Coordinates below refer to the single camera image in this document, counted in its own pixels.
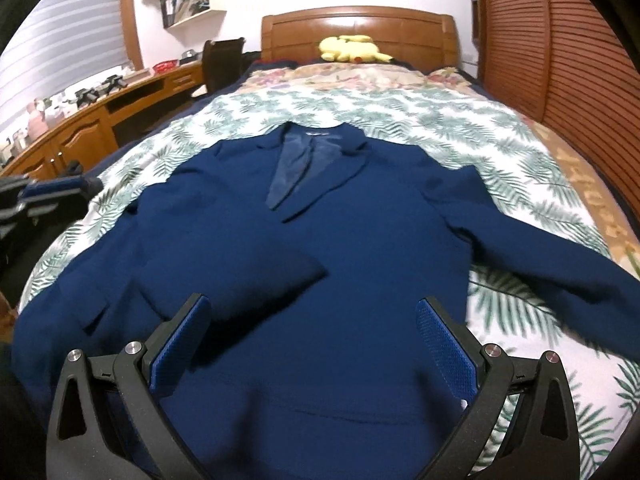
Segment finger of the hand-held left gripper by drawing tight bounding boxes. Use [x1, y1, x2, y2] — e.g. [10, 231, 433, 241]
[17, 161, 103, 216]

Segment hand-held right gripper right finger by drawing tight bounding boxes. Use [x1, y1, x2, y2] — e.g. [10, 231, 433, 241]
[415, 296, 593, 480]

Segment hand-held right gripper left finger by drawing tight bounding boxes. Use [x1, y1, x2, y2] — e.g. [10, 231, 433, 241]
[45, 294, 213, 480]

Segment navy blue jacket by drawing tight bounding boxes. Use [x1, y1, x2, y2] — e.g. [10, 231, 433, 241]
[10, 120, 640, 480]

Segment wooden desk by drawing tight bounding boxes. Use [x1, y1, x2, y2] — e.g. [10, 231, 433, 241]
[0, 62, 206, 181]

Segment pink bottle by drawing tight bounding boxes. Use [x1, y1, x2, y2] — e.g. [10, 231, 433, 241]
[27, 100, 48, 141]

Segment grey window blinds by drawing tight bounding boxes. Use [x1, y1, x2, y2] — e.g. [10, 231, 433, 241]
[0, 0, 133, 126]

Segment dark chair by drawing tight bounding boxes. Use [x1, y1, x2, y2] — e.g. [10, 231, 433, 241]
[202, 37, 246, 96]

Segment leaf print bedsheet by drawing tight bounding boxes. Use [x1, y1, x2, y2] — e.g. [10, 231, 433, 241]
[20, 82, 640, 476]

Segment floral bedsheet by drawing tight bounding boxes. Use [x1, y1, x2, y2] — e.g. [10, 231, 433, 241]
[245, 62, 640, 281]

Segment wooden headboard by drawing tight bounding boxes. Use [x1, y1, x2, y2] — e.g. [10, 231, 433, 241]
[261, 6, 461, 73]

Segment wooden louvred wardrobe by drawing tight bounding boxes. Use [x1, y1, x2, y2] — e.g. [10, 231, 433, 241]
[470, 0, 640, 221]

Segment yellow plush toy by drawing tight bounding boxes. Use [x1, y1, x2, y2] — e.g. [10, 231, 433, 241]
[319, 34, 393, 65]

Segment wooden window frame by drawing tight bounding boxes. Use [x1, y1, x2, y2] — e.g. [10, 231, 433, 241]
[118, 0, 146, 71]

